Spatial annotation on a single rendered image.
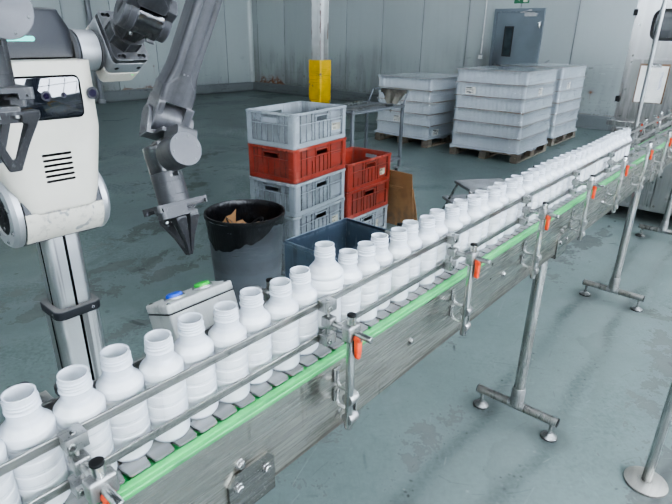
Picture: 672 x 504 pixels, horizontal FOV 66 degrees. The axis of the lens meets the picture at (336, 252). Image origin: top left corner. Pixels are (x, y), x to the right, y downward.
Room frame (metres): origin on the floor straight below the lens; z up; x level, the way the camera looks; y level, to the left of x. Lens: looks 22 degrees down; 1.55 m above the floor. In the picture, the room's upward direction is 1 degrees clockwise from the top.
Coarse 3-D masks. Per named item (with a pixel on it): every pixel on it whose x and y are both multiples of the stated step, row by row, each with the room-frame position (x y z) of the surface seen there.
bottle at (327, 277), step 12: (324, 252) 0.87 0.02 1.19; (312, 264) 0.89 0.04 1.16; (324, 264) 0.87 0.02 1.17; (336, 264) 0.88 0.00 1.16; (312, 276) 0.87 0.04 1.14; (324, 276) 0.86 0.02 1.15; (336, 276) 0.87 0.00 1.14; (324, 288) 0.85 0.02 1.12; (336, 288) 0.86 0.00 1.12; (336, 312) 0.87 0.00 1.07
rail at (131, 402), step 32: (640, 128) 2.91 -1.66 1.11; (512, 224) 1.47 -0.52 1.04; (416, 256) 1.06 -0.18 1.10; (352, 288) 0.89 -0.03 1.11; (288, 320) 0.76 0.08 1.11; (224, 352) 0.66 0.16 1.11; (288, 352) 0.76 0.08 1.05; (160, 384) 0.58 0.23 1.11; (96, 416) 0.51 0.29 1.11; (32, 448) 0.46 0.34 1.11; (128, 448) 0.54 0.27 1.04
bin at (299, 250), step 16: (336, 224) 1.73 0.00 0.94; (352, 224) 1.75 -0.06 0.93; (368, 224) 1.71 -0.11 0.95; (288, 240) 1.55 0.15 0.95; (304, 240) 1.61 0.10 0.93; (320, 240) 1.67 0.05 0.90; (336, 240) 1.73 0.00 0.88; (352, 240) 1.75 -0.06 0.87; (368, 240) 1.71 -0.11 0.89; (288, 256) 1.53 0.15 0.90; (304, 256) 1.48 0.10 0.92; (336, 256) 1.73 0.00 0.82; (288, 272) 1.53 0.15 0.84
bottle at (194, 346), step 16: (192, 320) 0.69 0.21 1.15; (192, 336) 0.65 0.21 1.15; (208, 336) 0.69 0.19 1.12; (176, 352) 0.65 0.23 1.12; (192, 352) 0.64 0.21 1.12; (208, 352) 0.66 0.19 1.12; (208, 368) 0.65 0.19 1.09; (192, 384) 0.64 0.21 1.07; (208, 384) 0.65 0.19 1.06; (192, 400) 0.64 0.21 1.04; (192, 416) 0.64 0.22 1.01; (208, 416) 0.65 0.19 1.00
